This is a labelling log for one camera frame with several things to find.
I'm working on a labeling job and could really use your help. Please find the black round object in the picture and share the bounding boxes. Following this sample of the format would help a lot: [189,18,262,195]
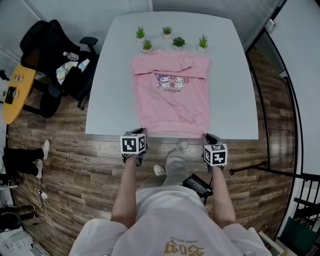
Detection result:
[0,212,23,233]

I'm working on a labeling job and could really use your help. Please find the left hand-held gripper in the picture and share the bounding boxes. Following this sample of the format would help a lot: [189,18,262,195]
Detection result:
[119,127,149,168]

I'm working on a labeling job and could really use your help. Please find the large iridescent cloth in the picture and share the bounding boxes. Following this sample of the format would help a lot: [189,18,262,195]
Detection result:
[55,62,79,85]

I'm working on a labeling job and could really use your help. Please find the black waist battery pack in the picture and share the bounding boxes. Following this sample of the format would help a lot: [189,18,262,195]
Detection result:
[182,173,213,198]

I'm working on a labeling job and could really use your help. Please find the yellow wooden round table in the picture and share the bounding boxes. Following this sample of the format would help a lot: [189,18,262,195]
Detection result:
[2,63,37,125]

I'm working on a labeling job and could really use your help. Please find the large whiteboard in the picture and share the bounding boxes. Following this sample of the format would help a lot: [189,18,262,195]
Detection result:
[268,0,320,176]

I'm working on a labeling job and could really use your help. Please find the person's grey trousers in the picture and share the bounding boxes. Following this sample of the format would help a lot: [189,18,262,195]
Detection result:
[139,147,191,191]

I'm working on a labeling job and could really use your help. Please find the small iridescent cloth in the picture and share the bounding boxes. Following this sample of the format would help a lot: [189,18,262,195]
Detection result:
[78,58,91,71]

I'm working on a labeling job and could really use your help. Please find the person's left forearm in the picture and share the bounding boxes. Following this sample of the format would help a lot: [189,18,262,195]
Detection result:
[110,157,138,230]

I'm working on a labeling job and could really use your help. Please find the black metal rack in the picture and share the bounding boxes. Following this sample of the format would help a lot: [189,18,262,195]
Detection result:
[293,174,320,231]

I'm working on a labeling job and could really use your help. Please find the spiky green potted plant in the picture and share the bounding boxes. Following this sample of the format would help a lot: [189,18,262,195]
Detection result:
[141,39,153,54]
[135,25,146,43]

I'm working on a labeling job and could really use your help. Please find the person's left shoe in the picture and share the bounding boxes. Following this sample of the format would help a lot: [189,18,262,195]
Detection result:
[153,163,167,177]

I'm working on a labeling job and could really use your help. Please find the dark green panel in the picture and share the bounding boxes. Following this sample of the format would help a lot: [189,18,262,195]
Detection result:
[274,216,320,256]

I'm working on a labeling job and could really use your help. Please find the bushy green potted plant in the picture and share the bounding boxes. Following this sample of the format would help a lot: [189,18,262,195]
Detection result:
[161,25,173,40]

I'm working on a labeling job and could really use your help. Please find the black metal whiteboard stand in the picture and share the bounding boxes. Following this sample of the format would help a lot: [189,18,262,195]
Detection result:
[229,49,303,181]

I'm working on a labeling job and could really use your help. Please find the dark green succulent plant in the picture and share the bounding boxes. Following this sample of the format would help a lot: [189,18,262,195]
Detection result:
[172,36,186,51]

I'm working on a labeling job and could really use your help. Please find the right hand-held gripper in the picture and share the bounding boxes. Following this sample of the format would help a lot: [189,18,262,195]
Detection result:
[201,133,228,173]

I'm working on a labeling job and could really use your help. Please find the person's right forearm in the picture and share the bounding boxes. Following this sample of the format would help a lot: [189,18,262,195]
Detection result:
[211,166,237,230]

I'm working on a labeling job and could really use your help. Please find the person's white t-shirt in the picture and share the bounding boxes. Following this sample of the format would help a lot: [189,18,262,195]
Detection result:
[68,184,273,256]

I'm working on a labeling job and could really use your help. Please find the black picture frame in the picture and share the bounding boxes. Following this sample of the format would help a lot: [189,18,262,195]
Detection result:
[4,86,18,104]

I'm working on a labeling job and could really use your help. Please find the tall spiky potted plant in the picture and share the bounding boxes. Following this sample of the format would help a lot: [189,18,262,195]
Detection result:
[197,34,209,52]

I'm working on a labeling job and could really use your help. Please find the pink cartoon print sweatshirt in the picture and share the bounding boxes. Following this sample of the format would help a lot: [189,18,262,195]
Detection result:
[131,49,211,139]

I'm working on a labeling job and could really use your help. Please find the white cable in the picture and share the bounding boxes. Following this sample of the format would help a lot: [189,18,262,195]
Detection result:
[23,174,83,228]

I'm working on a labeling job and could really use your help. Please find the black office chair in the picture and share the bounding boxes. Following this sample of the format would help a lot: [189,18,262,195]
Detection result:
[19,19,100,119]

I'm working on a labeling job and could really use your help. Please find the clear plastic water bottle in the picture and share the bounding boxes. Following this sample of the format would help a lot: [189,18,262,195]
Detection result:
[62,51,80,61]

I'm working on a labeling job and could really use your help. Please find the person's right shoe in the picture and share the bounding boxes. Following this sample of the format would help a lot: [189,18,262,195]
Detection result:
[172,139,190,157]

